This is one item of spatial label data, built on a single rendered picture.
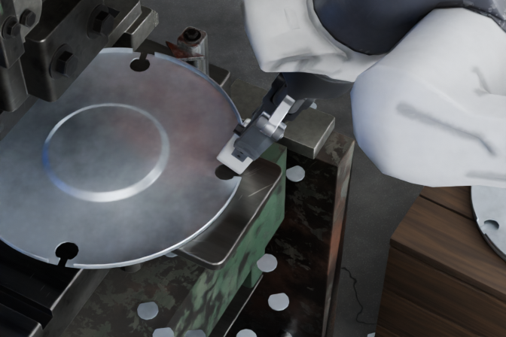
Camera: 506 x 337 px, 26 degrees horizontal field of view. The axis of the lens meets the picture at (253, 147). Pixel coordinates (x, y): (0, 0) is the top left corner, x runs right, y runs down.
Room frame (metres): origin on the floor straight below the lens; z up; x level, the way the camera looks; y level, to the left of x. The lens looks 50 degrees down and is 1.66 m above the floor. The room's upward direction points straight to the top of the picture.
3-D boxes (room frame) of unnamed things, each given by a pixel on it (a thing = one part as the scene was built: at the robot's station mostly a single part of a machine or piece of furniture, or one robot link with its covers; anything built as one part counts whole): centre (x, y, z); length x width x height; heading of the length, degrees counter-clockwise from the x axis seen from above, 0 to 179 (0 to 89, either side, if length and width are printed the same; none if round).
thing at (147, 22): (0.93, 0.18, 0.76); 0.17 x 0.06 x 0.10; 152
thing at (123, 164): (0.72, 0.15, 0.78); 0.29 x 0.29 x 0.01
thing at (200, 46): (0.88, 0.07, 0.75); 0.03 x 0.03 x 0.10; 62
